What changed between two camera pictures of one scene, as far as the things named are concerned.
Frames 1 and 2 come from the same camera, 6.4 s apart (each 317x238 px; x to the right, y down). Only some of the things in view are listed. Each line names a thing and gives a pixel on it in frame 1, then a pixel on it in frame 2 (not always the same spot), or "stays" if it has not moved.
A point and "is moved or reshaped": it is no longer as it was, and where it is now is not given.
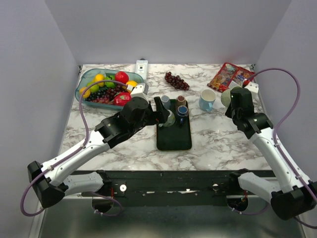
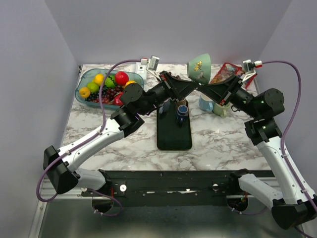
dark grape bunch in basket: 103,95 stays
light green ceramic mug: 226,95 is moved or reshaped
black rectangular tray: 175,138 stays
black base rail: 170,188 stays
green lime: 94,88 stays
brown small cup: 181,100 stays
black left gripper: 160,116 to 176,89
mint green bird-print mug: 170,121 to 199,69
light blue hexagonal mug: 207,97 stays
